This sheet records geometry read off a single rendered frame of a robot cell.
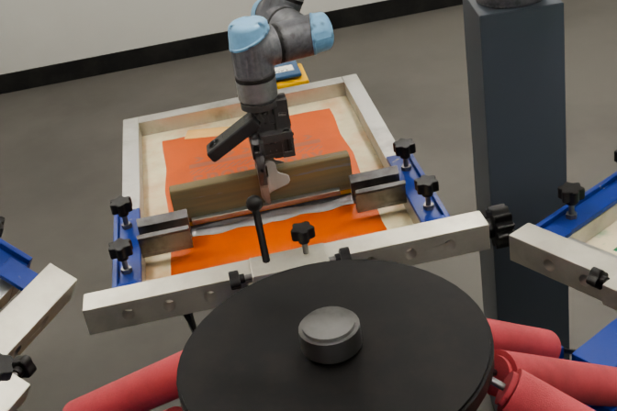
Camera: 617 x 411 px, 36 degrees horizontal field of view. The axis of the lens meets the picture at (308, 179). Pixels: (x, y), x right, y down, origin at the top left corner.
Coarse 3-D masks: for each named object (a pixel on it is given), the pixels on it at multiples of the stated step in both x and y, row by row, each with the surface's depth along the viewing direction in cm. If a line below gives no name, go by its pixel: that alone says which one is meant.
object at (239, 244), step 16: (176, 144) 226; (192, 144) 225; (240, 144) 221; (176, 160) 219; (176, 176) 212; (272, 224) 188; (208, 240) 186; (224, 240) 185; (240, 240) 184; (256, 240) 184; (272, 240) 183; (176, 256) 183; (192, 256) 182; (208, 256) 181; (224, 256) 180; (240, 256) 180; (256, 256) 179; (176, 272) 178
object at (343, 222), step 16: (320, 112) 231; (304, 128) 224; (320, 128) 223; (336, 128) 221; (336, 144) 214; (352, 160) 207; (336, 208) 190; (352, 208) 189; (288, 224) 187; (320, 224) 185; (336, 224) 185; (352, 224) 184; (368, 224) 183; (288, 240) 182; (320, 240) 180
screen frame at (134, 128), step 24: (288, 96) 235; (312, 96) 236; (336, 96) 237; (360, 96) 226; (144, 120) 232; (168, 120) 232; (192, 120) 233; (216, 120) 234; (360, 120) 222; (384, 144) 203; (144, 264) 180
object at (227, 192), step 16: (304, 160) 188; (320, 160) 187; (336, 160) 187; (224, 176) 187; (240, 176) 186; (256, 176) 186; (304, 176) 188; (320, 176) 188; (336, 176) 189; (176, 192) 185; (192, 192) 185; (208, 192) 186; (224, 192) 186; (240, 192) 187; (256, 192) 188; (272, 192) 188; (288, 192) 189; (304, 192) 189; (176, 208) 186; (192, 208) 187; (208, 208) 188; (224, 208) 188
